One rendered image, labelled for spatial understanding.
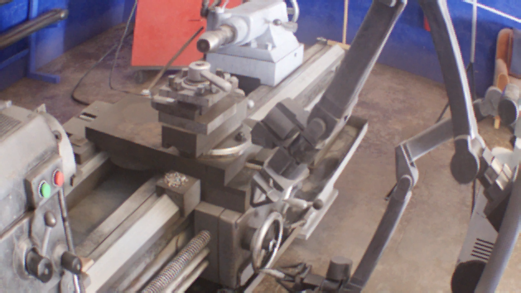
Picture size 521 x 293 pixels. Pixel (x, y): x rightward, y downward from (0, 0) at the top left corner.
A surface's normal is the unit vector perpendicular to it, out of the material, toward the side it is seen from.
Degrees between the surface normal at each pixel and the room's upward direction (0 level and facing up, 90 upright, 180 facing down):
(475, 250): 100
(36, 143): 45
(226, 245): 90
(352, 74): 91
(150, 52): 90
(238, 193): 90
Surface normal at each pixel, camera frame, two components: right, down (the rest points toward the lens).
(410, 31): -0.38, 0.39
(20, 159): 0.71, -0.47
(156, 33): -0.04, 0.44
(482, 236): -0.54, 0.49
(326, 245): 0.07, -0.89
